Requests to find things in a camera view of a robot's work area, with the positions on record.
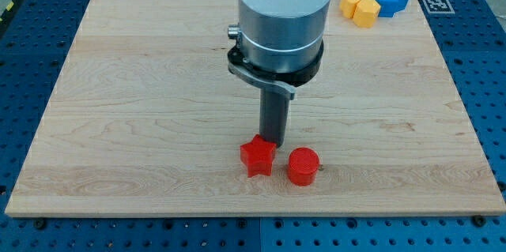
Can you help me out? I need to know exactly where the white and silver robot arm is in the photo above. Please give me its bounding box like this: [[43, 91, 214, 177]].
[[228, 0, 330, 100]]

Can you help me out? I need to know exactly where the red star block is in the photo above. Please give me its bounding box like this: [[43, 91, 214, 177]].
[[240, 134, 277, 178]]

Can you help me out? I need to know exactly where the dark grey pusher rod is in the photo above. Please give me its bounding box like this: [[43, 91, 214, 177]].
[[259, 89, 289, 148]]

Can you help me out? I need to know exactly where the red cylinder block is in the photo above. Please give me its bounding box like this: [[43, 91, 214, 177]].
[[287, 147, 320, 186]]

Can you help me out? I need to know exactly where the wooden board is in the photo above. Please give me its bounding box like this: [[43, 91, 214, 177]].
[[6, 0, 505, 218]]

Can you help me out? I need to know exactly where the yellow heart block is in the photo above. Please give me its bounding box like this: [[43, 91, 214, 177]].
[[339, 0, 360, 19]]

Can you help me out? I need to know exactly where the yellow hexagon block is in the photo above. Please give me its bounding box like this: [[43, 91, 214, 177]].
[[353, 0, 381, 28]]

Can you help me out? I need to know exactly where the white fiducial marker tag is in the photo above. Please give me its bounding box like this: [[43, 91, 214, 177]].
[[422, 0, 455, 14]]

